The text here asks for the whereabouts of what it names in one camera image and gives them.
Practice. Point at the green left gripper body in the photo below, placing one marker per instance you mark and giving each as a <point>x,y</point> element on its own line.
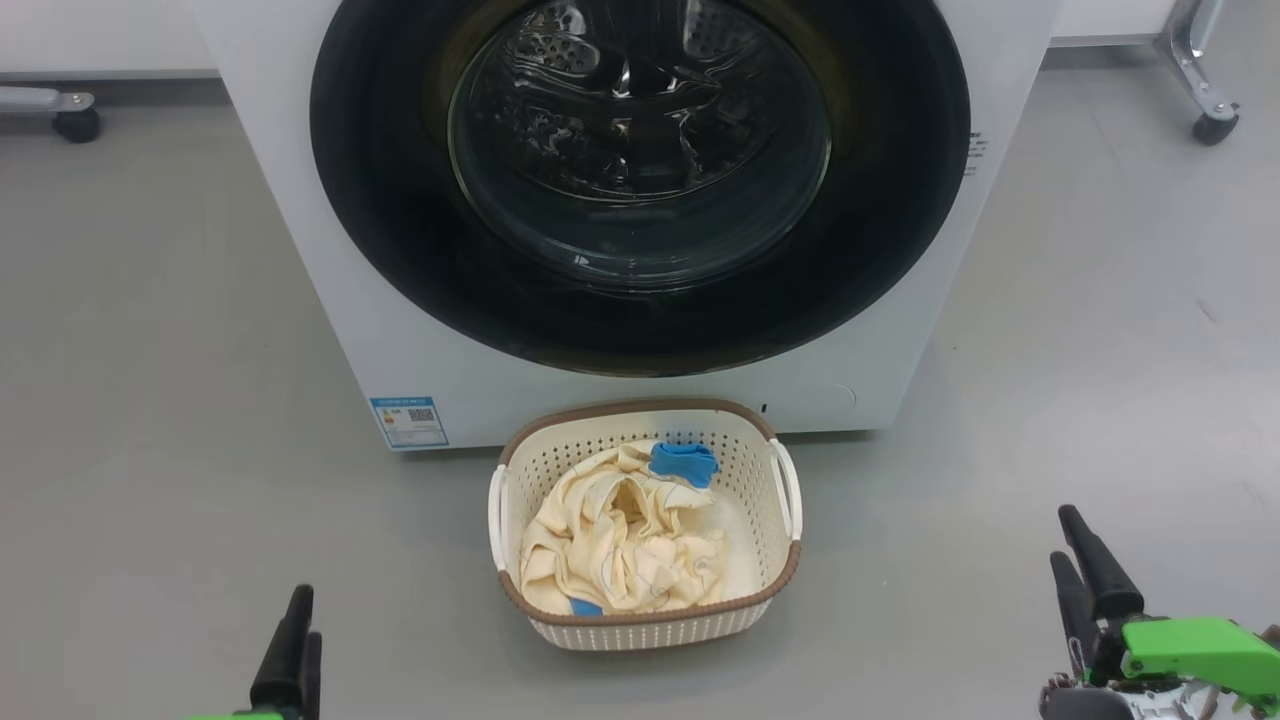
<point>240,717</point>

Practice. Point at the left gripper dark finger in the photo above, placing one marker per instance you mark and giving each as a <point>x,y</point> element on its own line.
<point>312,690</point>
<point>285,670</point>

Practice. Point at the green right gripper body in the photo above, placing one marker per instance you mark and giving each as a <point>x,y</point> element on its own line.
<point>1190,650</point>

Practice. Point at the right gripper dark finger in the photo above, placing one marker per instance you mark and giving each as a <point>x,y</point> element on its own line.
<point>1078,625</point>
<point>1105,590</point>

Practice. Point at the cream garment with blue trim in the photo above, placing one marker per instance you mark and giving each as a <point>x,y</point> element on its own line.
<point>620,490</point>
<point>640,580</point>

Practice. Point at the black round glass washer door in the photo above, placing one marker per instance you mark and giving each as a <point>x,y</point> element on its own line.
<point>400,250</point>

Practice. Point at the white front-load washing machine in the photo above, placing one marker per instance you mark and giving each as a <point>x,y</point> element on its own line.
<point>300,230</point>

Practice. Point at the blue energy label sticker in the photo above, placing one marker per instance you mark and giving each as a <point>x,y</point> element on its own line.
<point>410,422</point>

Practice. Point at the cream laundry basket brown rim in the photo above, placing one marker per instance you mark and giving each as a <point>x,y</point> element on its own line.
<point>760,500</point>

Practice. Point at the grey metal leg black caster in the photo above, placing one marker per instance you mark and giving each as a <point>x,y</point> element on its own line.
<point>75,122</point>
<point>1200,85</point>

